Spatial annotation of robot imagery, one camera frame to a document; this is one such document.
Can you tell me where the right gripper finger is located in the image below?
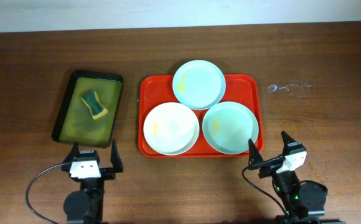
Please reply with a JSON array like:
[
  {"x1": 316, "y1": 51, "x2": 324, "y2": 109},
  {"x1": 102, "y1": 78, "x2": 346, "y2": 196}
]
[
  {"x1": 248, "y1": 139, "x2": 263, "y2": 166},
  {"x1": 281, "y1": 131, "x2": 298, "y2": 145}
]

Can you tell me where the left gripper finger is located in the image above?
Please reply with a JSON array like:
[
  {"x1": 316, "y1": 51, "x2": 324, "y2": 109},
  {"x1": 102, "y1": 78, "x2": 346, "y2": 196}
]
[
  {"x1": 110, "y1": 139, "x2": 123, "y2": 170},
  {"x1": 63, "y1": 142, "x2": 78, "y2": 163}
]

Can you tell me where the green and yellow sponge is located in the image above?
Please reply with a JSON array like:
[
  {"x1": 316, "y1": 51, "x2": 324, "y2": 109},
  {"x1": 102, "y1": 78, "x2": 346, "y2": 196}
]
[{"x1": 81, "y1": 91, "x2": 108, "y2": 120}]

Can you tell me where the white plate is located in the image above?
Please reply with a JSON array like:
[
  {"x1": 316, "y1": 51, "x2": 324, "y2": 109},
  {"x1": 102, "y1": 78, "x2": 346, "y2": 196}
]
[{"x1": 143, "y1": 102, "x2": 200, "y2": 156}]

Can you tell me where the light blue plate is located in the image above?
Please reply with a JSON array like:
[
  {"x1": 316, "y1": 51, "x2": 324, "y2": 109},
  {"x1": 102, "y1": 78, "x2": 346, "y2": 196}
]
[{"x1": 172, "y1": 60, "x2": 227, "y2": 110}]

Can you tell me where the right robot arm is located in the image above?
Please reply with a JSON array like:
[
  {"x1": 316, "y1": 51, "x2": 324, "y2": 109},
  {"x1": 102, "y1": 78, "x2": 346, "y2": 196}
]
[{"x1": 241, "y1": 131, "x2": 328, "y2": 223}]

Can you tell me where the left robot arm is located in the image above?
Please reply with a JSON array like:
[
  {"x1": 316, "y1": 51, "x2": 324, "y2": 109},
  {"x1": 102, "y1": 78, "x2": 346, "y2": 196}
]
[{"x1": 62, "y1": 141, "x2": 123, "y2": 224}]

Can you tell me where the black tray with yellow liquid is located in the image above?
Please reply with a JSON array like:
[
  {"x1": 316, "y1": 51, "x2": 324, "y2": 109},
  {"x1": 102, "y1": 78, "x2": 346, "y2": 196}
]
[{"x1": 52, "y1": 70, "x2": 124, "y2": 148}]

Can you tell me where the red plastic tray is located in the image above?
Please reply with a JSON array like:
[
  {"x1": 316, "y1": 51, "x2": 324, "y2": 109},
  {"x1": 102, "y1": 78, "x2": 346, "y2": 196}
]
[{"x1": 138, "y1": 73, "x2": 264, "y2": 158}]

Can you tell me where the light green plate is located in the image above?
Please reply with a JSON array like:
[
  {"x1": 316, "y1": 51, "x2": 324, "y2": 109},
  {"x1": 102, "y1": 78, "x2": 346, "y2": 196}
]
[{"x1": 202, "y1": 101, "x2": 260, "y2": 155}]

